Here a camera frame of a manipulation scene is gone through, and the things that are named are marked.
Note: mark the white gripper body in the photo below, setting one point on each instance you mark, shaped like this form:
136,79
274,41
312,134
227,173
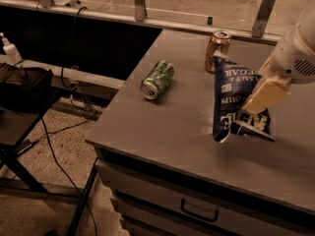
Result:
292,59

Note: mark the black drawer handle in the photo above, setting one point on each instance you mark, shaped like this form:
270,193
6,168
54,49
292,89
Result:
197,215

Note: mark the blue chip bag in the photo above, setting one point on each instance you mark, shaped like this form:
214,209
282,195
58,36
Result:
233,84

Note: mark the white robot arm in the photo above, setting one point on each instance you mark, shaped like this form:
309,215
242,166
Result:
308,27

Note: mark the green soda can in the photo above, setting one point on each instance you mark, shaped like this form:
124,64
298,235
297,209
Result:
157,80

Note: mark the right metal bracket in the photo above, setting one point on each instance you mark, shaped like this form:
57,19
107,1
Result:
263,15

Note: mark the white spray bottle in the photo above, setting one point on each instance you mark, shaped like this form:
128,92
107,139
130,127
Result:
10,49

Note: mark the middle metal bracket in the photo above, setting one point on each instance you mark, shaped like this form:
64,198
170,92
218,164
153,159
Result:
140,10

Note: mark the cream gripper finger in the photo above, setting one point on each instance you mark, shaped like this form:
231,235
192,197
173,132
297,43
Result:
267,93

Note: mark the black side table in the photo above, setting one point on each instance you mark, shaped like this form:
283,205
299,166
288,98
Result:
14,128

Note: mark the grey drawer cabinet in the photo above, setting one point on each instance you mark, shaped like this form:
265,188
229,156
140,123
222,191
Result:
153,153

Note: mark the orange soda can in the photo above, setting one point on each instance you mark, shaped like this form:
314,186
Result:
219,41

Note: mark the black bag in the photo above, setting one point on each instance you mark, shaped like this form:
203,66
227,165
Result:
23,89

